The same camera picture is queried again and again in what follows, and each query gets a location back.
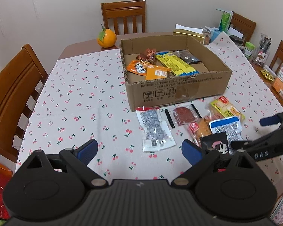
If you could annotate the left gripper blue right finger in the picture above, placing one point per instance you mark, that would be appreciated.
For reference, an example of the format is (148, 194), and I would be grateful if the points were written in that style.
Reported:
(201, 161)

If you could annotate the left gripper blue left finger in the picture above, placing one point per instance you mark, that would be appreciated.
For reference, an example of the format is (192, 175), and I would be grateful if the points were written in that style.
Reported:
(77, 160)

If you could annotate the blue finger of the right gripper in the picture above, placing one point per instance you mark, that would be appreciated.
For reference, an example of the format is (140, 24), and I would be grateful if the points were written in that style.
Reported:
(272, 120)
(241, 144)

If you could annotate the black red beef snack bag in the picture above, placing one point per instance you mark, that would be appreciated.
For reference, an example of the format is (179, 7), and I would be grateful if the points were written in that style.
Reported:
(217, 141)

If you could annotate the blue white snack bag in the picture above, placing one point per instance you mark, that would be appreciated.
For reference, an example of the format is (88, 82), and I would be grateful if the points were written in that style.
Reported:
(231, 125)

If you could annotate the meat floss cake packet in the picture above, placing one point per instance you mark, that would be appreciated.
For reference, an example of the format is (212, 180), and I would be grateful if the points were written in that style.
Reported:
(200, 128)

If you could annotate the red meat slice packet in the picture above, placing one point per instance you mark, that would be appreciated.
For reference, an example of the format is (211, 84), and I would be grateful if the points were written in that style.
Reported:
(182, 115)

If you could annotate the green toasted bun slice pack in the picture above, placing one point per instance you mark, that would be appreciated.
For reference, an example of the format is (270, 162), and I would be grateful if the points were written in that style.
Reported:
(223, 108)

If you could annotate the clear grey snack packet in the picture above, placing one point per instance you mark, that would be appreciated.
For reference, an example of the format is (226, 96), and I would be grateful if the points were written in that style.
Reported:
(157, 133)

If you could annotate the long yellow blue snack pack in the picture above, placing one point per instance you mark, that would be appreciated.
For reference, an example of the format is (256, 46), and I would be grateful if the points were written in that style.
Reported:
(178, 66)

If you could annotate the orange snack packet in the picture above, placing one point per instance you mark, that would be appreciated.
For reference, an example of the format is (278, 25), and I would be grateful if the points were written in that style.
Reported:
(157, 73)

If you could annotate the dark clear snack packet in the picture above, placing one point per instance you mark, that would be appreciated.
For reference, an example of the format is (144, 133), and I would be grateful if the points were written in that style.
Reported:
(186, 56)

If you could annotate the brown orange snack bag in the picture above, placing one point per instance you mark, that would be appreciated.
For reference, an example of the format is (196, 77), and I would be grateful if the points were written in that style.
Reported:
(142, 62)

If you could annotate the gold ornament coaster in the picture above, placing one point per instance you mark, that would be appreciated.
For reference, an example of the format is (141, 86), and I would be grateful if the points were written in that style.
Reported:
(268, 74)

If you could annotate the cherry print tablecloth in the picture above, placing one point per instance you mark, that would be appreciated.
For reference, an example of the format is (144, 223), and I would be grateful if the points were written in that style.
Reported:
(85, 98)

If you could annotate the clear jar with pens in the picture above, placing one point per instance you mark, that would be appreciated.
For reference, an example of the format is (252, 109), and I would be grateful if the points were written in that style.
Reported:
(261, 52)

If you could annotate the green lid bottle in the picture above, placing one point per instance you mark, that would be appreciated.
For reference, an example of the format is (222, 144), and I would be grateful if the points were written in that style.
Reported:
(248, 49)

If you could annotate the dark lid glass jar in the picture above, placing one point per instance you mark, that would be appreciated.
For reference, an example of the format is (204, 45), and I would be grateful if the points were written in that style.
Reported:
(238, 41)

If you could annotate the open cardboard box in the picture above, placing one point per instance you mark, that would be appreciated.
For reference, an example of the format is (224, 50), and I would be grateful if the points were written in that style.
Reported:
(210, 77)

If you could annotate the left wooden chair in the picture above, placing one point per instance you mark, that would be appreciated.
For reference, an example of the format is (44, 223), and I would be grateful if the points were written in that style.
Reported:
(18, 82)

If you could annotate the wooden chair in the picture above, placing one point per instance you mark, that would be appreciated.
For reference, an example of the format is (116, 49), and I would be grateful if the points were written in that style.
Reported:
(123, 10)
(18, 82)
(243, 25)

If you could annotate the right wooden chair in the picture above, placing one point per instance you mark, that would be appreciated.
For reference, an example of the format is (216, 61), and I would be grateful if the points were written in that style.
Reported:
(243, 25)

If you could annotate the light blue box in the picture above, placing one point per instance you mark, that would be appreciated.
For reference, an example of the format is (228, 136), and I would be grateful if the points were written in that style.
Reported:
(214, 34)

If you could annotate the green white carton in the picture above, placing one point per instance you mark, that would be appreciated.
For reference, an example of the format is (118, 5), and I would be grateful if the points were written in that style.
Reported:
(225, 20)

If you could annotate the gold tissue box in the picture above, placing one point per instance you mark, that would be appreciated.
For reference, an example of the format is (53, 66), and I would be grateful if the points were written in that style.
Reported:
(196, 33)

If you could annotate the orange fruit with leaf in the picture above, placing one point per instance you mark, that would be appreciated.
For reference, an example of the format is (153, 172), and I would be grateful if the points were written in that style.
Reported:
(106, 38)

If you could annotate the far wooden chair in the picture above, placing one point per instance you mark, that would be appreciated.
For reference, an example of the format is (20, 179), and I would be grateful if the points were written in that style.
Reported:
(123, 10)

